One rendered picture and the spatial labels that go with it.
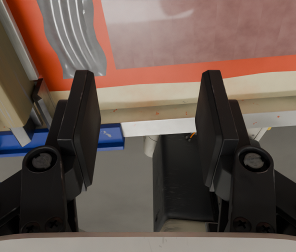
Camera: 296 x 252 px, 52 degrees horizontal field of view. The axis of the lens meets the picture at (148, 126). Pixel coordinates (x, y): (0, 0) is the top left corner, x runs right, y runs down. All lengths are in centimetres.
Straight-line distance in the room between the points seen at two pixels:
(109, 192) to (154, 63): 225
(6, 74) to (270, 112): 40
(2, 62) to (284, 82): 42
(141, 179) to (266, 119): 200
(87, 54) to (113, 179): 208
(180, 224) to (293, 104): 81
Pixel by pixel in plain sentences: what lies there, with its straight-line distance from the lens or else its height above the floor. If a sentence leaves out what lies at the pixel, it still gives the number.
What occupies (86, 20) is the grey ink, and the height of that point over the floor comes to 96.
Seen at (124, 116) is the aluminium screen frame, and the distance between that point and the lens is 52.
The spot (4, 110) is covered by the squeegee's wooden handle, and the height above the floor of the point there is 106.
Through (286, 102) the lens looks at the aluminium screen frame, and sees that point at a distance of 56.
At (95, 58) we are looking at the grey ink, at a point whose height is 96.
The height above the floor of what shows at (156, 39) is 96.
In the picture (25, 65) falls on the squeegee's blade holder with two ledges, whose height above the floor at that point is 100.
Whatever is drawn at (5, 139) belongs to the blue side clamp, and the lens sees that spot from 58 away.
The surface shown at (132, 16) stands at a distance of 43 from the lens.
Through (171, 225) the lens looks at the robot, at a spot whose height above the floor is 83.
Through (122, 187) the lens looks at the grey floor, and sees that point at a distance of 258.
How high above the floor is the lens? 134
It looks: 43 degrees down
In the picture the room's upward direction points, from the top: 180 degrees clockwise
